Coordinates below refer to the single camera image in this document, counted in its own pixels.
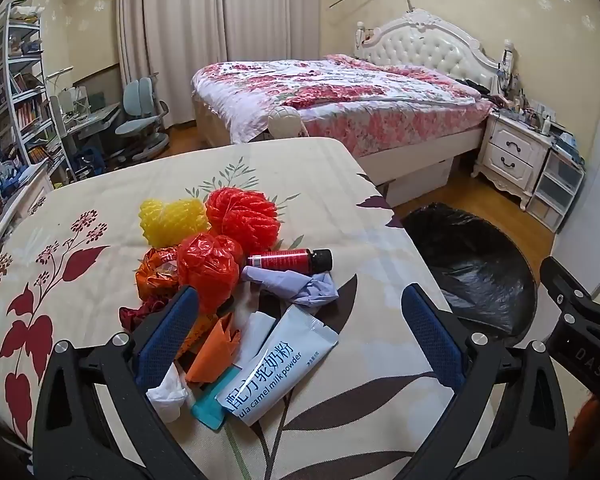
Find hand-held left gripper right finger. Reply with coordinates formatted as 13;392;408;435
401;282;571;480

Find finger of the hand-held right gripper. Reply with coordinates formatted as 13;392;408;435
539;256;600;333

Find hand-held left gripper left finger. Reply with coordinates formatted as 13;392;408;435
32;285;206;480

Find dark red wrapper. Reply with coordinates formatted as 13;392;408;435
118;295;173;333

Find orange paper scrap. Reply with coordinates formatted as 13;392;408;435
185;312;242;386

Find orange foil wrapper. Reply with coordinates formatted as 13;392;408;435
135;247;181;303

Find white tissue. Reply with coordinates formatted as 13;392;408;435
146;362;190;423

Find red plastic bag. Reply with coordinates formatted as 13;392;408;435
176;232;246;315

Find bin with black bag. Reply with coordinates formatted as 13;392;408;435
400;202;538;348

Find teal packet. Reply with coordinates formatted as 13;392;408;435
190;365;241;432

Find white paper packet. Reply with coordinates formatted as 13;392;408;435
230;310;277;376

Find yellow foam fruit net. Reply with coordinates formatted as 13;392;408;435
139;197;211;248

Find white and blue powder sachet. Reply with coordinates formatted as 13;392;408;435
215;304;340;428

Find red foam fruit net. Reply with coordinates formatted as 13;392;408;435
205;186;281;252

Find red bottle with black cap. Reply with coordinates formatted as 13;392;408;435
246;247;334;277

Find lavender disposable glove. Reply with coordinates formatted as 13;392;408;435
241;265;341;309

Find person's right forearm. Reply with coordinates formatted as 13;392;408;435
567;395;600;461

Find clear plastic drawer unit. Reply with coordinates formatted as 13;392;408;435
525;147;586;233

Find leaf print table cloth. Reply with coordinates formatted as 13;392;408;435
0;137;491;480

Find white nightstand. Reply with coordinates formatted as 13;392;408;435
471;110;553;211

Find white box under bed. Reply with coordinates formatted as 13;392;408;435
377;157;453;208

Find pile of nightstand clutter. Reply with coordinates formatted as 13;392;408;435
492;40;581;141

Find blue plastic basket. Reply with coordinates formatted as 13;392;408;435
75;152;106;181

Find white cabinet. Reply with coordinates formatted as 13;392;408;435
0;162;56;261

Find light blue desk chair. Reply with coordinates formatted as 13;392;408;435
114;74;171;161

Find grey study desk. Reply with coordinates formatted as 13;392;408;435
50;102;123;171

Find white round bedpost knob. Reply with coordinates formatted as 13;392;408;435
267;106;301;138

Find pink floral bedspread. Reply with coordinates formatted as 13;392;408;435
190;54;496;158

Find white bed with tufted headboard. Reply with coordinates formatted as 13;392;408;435
190;9;503;193

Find white bookshelf with books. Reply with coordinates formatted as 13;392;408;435
0;2;73;186

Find beige curtains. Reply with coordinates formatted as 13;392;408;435
115;0;321;128

